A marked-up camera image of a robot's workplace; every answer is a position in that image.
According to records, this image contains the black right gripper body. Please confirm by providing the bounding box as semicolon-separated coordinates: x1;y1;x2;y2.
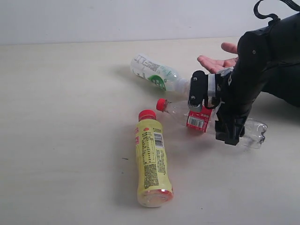
217;31;270;117

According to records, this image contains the clear red label cola bottle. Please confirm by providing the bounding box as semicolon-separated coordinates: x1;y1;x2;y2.
156;98;268;149

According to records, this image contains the white green label bottle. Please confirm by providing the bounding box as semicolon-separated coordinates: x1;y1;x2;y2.
130;54;190;95

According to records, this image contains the yellow label red cap bottle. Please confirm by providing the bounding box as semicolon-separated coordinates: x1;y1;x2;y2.
135;109;173;208

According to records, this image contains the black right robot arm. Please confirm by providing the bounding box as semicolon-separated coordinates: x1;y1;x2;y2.
188;14;300;145

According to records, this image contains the black sleeved forearm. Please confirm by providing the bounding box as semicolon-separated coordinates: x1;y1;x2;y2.
262;63;300;108

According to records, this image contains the open bare human hand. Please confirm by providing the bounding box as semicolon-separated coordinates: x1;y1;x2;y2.
197;42;238;74

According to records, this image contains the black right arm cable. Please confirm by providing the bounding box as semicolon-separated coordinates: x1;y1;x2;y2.
254;0;300;24

